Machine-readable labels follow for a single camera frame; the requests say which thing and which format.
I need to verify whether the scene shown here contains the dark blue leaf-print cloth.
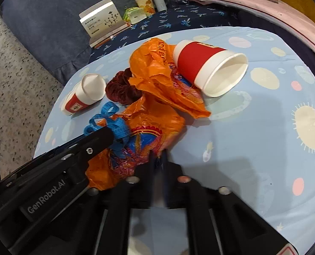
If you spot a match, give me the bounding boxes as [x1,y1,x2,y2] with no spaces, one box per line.
[90,0,243,61]

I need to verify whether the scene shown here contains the white plant-print box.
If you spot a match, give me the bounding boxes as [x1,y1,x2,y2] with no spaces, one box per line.
[79,0,131,49]

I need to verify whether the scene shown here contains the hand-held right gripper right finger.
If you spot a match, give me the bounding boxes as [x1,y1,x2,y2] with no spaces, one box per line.
[161,150,299,255]

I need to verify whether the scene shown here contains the yellow printed can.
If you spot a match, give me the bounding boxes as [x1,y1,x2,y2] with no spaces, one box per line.
[135,0,156,16]

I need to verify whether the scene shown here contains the large red white paper cup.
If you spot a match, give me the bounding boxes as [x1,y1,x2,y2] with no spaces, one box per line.
[173,39,248,98]

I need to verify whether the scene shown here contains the orange printed plastic bag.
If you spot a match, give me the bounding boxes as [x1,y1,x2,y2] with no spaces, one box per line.
[128,38,211,119]
[86,96,187,191]

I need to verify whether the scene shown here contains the dark red velvet scrunchie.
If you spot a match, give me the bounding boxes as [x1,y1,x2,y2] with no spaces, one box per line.
[105,68,143,104]

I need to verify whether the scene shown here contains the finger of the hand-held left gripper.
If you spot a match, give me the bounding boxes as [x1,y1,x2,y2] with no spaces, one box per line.
[34,126,115,176]

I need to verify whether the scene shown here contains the green packet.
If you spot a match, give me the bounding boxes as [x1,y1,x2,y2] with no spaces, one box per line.
[123,6,147,24]

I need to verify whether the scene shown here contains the blue planet-print tablecloth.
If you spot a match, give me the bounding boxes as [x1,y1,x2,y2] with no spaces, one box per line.
[34,26,315,255]

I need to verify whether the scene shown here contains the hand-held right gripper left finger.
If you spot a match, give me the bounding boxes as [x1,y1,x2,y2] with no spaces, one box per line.
[90,151,160,255]

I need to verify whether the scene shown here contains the grey-blue ruffled cloth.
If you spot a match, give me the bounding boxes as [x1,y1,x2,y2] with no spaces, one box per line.
[0,0,195,85]

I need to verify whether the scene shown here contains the small red white paper cup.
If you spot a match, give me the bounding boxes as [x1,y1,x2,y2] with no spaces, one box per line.
[60,74,107,116]

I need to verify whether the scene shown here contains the blue measuring tape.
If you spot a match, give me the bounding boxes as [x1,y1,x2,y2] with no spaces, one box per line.
[83,101,133,158]

